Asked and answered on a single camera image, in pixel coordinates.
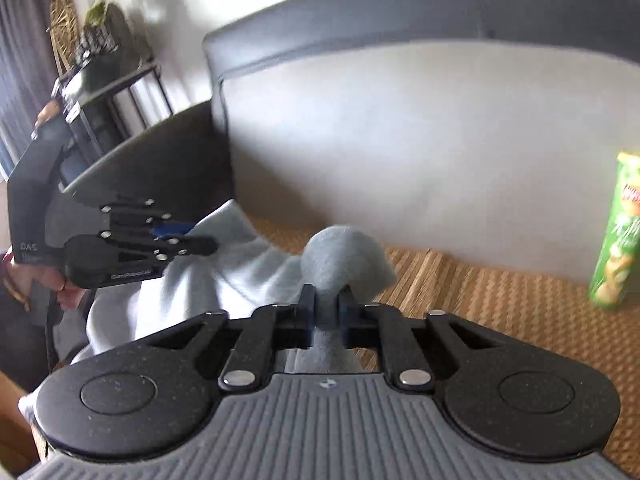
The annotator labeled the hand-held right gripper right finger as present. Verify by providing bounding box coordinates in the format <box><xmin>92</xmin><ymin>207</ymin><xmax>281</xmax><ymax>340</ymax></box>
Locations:
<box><xmin>340</xmin><ymin>285</ymin><xmax>496</xmax><ymax>392</ymax></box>

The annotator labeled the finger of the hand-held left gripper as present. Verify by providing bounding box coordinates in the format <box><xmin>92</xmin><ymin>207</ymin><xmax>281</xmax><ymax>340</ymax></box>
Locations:
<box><xmin>100</xmin><ymin>199</ymin><xmax>195</xmax><ymax>242</ymax></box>
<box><xmin>64</xmin><ymin>236</ymin><xmax>219</xmax><ymax>290</ymax></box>

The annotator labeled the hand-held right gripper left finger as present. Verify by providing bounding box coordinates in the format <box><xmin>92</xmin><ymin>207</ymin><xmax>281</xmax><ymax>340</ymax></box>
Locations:
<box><xmin>145</xmin><ymin>285</ymin><xmax>317</xmax><ymax>392</ymax></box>

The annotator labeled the light grey zip hoodie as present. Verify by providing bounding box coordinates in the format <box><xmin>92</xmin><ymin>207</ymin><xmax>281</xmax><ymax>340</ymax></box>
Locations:
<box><xmin>20</xmin><ymin>199</ymin><xmax>398</xmax><ymax>426</ymax></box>

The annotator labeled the person's left hand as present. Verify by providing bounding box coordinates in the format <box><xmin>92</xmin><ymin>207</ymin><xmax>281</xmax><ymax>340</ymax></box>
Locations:
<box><xmin>44</xmin><ymin>266</ymin><xmax>86</xmax><ymax>312</ymax></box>

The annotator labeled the black metal side table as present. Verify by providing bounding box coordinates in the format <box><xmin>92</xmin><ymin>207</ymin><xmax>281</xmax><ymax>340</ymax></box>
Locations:
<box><xmin>51</xmin><ymin>50</ymin><xmax>176</xmax><ymax>158</ymax></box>

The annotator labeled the grey curtain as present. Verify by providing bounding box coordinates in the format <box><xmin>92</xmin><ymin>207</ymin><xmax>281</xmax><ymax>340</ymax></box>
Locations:
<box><xmin>0</xmin><ymin>0</ymin><xmax>63</xmax><ymax>183</ymax></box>

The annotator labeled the brown woven mat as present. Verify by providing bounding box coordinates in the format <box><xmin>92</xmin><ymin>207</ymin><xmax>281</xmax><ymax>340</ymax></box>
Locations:
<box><xmin>247</xmin><ymin>217</ymin><xmax>640</xmax><ymax>480</ymax></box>

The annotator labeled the green potted plant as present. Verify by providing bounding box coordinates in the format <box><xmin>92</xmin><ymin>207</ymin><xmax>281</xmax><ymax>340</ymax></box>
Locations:
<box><xmin>80</xmin><ymin>1</ymin><xmax>132</xmax><ymax>56</ymax></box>

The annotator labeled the green chips can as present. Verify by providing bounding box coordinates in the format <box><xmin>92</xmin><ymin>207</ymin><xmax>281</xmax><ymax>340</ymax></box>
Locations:
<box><xmin>588</xmin><ymin>151</ymin><xmax>640</xmax><ymax>311</ymax></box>

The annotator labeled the woven wicker wall decoration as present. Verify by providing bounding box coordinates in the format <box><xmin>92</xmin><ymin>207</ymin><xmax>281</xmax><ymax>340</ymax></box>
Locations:
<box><xmin>49</xmin><ymin>0</ymin><xmax>81</xmax><ymax>77</ymax></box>

